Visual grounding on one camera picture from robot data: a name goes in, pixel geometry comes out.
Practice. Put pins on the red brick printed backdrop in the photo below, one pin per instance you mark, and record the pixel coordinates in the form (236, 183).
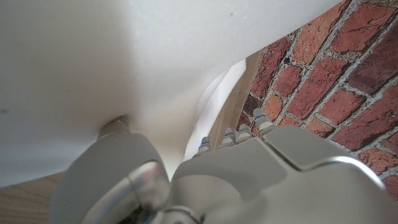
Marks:
(326, 87)

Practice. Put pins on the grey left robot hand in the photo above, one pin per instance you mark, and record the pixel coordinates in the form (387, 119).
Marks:
(242, 174)

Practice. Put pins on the cream white cloth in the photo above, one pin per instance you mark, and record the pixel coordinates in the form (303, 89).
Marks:
(124, 77)

